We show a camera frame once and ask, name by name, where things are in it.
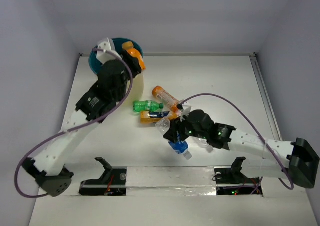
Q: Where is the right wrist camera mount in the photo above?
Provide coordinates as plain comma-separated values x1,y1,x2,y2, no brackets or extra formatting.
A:
177,103,192,120

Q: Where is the orange bottle white label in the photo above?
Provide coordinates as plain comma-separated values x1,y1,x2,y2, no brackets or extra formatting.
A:
152,86,179,112

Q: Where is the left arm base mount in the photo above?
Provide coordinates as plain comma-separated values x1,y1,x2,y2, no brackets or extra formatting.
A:
78,157,127,196

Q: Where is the aluminium rail right edge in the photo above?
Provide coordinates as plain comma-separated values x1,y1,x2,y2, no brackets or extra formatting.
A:
249,55,283,140

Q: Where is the clear ribbed plastic bottle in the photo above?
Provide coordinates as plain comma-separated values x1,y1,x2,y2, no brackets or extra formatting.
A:
196,138,214,153

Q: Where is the small orange bottle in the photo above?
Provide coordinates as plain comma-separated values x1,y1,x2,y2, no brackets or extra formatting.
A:
122,41,146,71

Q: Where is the yellow bottle blue label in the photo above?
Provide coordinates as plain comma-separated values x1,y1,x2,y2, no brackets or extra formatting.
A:
140,111,179,124

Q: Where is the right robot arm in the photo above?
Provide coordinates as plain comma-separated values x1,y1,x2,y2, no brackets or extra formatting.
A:
163,109,320,188

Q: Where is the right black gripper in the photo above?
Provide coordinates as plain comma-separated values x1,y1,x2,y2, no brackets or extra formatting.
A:
163,112,208,143

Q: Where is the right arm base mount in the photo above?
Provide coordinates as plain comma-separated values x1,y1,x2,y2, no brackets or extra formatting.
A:
212,157,263,196

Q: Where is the green plastic bottle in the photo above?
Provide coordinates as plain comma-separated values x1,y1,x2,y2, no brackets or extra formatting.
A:
132,100,164,112

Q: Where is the teal and cream bin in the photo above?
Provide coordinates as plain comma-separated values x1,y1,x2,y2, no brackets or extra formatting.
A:
88,37,144,106

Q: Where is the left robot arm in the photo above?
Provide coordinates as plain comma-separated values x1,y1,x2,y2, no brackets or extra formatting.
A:
16,48,146,197

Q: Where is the clear bottle blue label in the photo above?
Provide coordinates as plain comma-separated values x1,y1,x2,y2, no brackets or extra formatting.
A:
155,117,192,160

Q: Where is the silver taped front rail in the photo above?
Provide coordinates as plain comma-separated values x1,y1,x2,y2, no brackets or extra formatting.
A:
126,166,217,196

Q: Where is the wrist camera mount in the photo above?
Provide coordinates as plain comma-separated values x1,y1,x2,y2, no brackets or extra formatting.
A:
96,37,120,64
177,103,192,120

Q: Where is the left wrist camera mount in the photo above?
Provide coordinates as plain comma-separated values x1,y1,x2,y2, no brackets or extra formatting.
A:
96,37,120,64

